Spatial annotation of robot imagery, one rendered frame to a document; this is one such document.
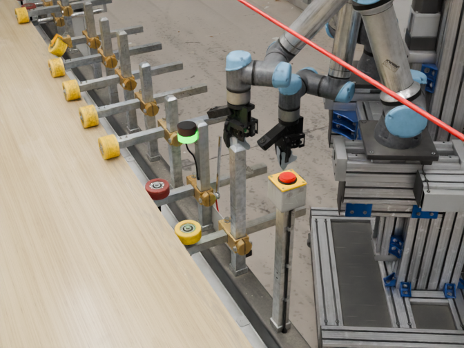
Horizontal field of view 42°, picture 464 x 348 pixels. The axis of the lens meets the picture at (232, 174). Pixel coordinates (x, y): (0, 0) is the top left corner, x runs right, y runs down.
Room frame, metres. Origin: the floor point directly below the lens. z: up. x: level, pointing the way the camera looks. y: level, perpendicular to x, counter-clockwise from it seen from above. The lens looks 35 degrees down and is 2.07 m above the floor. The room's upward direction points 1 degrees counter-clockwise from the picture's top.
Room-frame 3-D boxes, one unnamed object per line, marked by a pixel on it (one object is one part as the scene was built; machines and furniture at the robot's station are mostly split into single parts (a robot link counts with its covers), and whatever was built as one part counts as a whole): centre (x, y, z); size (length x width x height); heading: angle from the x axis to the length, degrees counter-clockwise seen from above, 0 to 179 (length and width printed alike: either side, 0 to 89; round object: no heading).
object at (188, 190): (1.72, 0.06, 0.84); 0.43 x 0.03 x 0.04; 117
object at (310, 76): (1.93, -0.27, 1.12); 0.11 x 0.11 x 0.08; 57
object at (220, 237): (1.49, -0.04, 0.83); 0.43 x 0.03 x 0.04; 117
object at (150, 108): (2.13, 0.33, 0.95); 0.13 x 0.06 x 0.05; 27
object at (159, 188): (1.63, 0.25, 0.85); 0.08 x 0.08 x 0.11
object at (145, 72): (2.11, 0.32, 0.89); 0.03 x 0.03 x 0.48; 27
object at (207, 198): (1.68, 0.11, 0.85); 0.13 x 0.06 x 0.05; 27
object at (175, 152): (1.88, 0.21, 0.86); 0.03 x 0.03 x 0.48; 27
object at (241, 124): (1.66, -0.03, 1.13); 0.09 x 0.08 x 0.12; 47
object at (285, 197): (1.20, -0.13, 1.18); 0.07 x 0.07 x 0.08; 27
